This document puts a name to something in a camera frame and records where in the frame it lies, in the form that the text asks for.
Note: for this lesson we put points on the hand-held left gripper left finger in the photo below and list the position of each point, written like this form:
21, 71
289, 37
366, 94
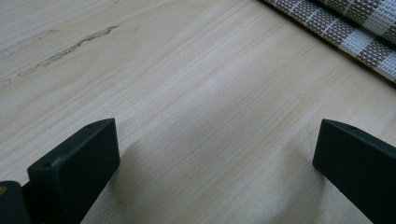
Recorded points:
74, 169

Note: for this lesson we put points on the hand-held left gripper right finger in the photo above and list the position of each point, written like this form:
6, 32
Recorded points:
358, 168

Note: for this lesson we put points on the brown white checked woven mat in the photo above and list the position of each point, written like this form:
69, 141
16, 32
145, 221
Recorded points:
348, 28

